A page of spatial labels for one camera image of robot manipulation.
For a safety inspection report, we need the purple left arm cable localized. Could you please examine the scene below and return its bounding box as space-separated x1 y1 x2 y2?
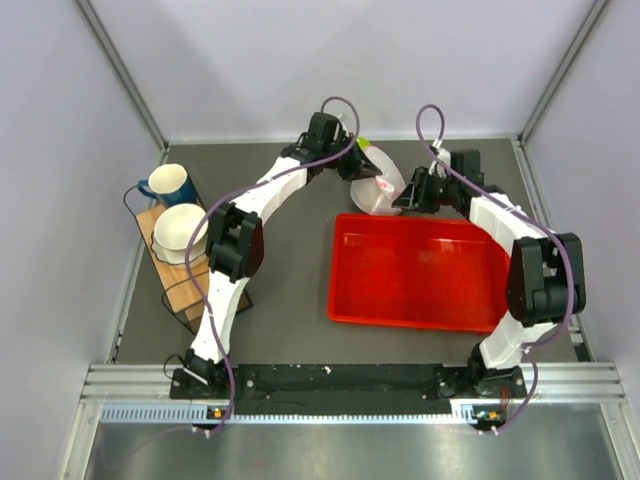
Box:
184 95 361 436

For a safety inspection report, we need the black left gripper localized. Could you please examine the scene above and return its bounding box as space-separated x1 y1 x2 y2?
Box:
320 131 380 181

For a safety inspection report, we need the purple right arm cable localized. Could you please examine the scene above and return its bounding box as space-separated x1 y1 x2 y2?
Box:
415 103 584 435

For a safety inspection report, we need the aluminium frame rail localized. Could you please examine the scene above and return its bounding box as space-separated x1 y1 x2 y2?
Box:
80 362 626 427

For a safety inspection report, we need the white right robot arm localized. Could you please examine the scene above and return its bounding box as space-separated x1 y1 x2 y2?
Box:
393 146 586 396

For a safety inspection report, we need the white mesh laundry bag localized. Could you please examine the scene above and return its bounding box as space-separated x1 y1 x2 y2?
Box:
350 146 406 216

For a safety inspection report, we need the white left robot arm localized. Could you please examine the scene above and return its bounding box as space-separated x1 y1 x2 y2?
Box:
170 112 380 399

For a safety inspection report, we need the green plastic bowl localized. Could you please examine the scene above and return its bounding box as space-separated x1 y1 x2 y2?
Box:
357 136 371 150

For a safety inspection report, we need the blue mug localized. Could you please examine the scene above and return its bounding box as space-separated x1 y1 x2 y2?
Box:
136 164 198 208

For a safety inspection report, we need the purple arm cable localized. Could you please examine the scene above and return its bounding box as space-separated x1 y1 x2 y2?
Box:
415 103 584 435
184 95 361 436

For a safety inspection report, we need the wooden wire rack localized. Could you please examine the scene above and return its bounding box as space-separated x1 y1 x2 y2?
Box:
123 186 205 335

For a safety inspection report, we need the white ceramic bowl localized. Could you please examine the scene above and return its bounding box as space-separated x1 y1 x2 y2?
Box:
153 203 208 250

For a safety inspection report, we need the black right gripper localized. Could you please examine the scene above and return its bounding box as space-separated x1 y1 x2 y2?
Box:
392 167 460 214

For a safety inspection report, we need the red plastic tray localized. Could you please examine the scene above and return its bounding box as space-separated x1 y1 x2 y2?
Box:
328 214 509 334

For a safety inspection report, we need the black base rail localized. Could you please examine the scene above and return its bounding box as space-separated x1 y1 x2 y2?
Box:
170 364 525 416

